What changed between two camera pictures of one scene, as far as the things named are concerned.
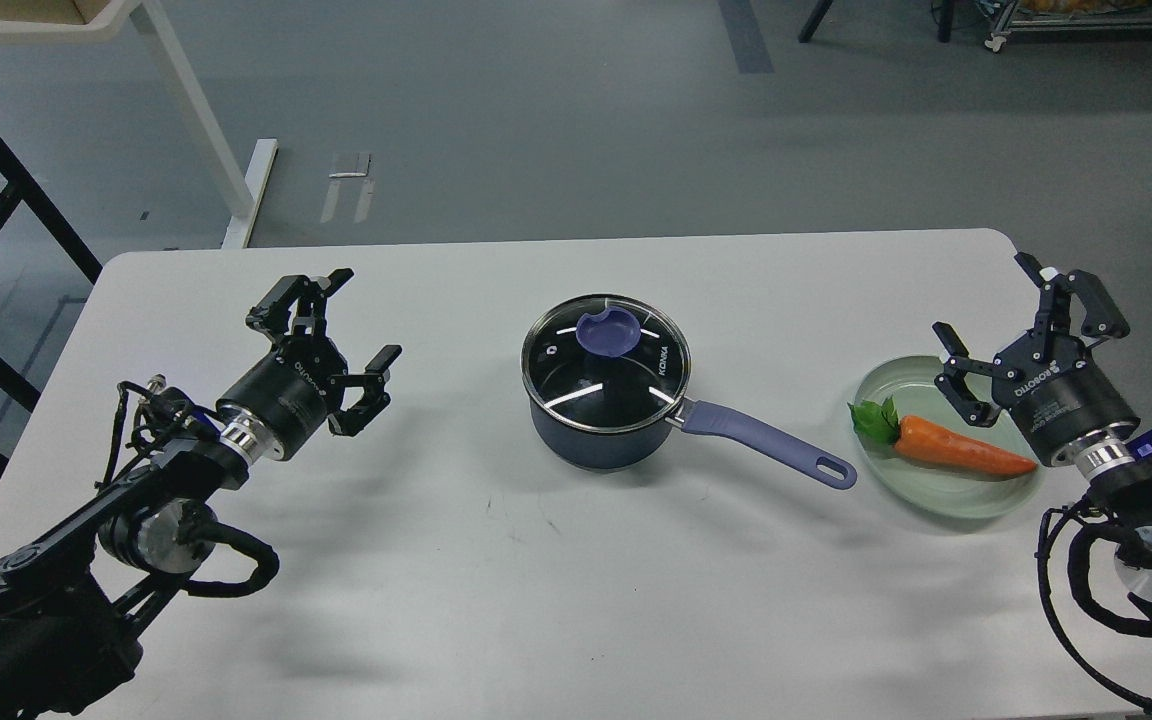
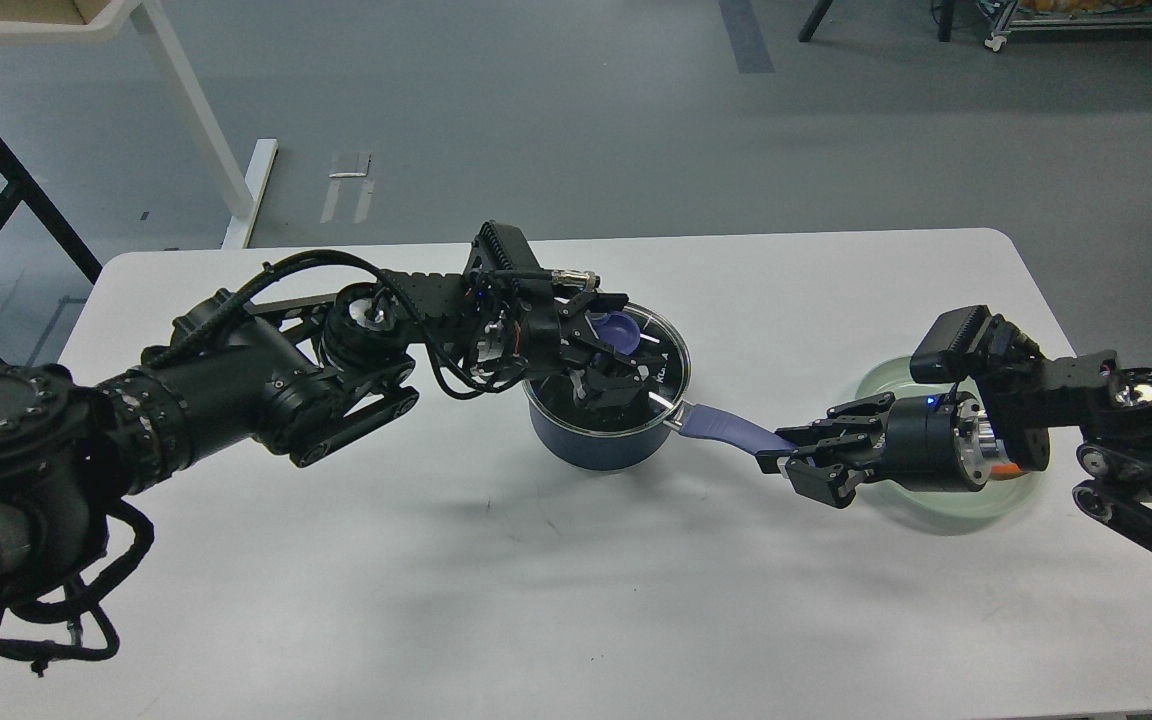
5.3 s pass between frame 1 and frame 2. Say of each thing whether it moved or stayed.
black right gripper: moved
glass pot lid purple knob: stayed
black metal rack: stayed
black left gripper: moved
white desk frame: stayed
